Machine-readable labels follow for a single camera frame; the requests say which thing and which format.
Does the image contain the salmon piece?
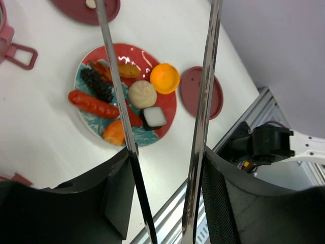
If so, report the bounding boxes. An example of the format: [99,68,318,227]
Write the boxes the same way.
[103,119,125,146]

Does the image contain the orange half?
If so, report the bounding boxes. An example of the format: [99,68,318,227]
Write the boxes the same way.
[150,63,180,95]

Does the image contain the white sushi roll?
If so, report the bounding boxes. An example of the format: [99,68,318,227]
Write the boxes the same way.
[142,106,167,131]

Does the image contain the black spiky sea cucumber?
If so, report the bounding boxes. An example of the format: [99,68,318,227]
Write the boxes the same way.
[80,68,113,103]

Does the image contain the red and teal plate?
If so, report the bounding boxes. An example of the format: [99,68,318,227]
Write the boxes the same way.
[71,43,177,147]

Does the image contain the dark red lid far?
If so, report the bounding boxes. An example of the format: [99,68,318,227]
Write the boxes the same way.
[51,0,120,26]

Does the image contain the steel serving tongs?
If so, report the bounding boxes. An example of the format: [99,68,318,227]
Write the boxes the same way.
[95,1,223,243]

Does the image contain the red sausage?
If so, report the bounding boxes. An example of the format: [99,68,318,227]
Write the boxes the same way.
[68,89,120,119]

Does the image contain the dark red lid near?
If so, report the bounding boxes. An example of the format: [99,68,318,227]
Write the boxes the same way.
[179,66,223,120]

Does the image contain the fried orange piece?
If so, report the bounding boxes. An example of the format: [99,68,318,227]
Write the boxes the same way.
[118,64,141,79]

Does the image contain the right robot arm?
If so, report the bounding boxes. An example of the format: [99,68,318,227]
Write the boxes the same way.
[220,122,324,167]

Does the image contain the dark red lid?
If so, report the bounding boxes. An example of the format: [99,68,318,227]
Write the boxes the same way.
[51,0,120,26]
[179,66,223,120]

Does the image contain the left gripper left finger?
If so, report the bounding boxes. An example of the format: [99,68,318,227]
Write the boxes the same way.
[1,149,135,243]

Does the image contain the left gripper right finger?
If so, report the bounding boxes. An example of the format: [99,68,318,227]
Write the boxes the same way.
[202,148,324,243]

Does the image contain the pink steel bowl far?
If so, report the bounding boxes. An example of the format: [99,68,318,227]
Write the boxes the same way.
[1,1,38,70]

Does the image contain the steamed bun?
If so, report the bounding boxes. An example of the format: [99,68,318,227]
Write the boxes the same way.
[128,80,157,109]

